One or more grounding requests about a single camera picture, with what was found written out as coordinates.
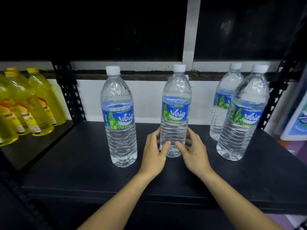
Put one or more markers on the person's left hand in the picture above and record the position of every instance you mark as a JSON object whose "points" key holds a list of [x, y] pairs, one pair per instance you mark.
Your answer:
{"points": [[152, 158]]}

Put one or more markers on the person's right hand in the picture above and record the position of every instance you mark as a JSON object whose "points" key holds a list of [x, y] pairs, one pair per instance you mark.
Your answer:
{"points": [[195, 158]]}

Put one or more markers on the person's left thumb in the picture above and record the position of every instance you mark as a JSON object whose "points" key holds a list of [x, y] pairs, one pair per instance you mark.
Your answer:
{"points": [[165, 148]]}

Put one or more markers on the person's right thumb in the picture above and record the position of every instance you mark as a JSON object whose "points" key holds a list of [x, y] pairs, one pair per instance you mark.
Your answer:
{"points": [[181, 147]]}

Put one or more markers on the clear water bottle blue label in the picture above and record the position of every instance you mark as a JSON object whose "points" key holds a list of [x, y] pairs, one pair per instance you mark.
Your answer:
{"points": [[119, 110], [221, 110], [242, 122], [175, 93]]}

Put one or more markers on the person's right forearm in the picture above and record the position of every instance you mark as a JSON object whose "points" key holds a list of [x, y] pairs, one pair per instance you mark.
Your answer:
{"points": [[235, 203]]}

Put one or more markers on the person's left forearm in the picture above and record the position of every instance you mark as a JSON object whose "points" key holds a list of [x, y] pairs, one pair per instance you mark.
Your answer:
{"points": [[120, 203]]}

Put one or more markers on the black metal shelf board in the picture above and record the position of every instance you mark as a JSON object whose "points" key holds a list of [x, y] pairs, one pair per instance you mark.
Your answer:
{"points": [[31, 146], [79, 160]]}

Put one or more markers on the black perforated shelf upright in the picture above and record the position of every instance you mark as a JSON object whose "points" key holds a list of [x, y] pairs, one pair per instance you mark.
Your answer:
{"points": [[275, 93], [69, 93]]}

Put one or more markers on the white container blue label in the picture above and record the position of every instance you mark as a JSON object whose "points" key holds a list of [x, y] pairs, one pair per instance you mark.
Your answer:
{"points": [[297, 122]]}

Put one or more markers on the yellow liquid bottle red label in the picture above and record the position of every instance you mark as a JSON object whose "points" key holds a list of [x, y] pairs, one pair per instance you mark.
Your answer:
{"points": [[28, 105], [14, 110], [46, 95], [6, 126]]}

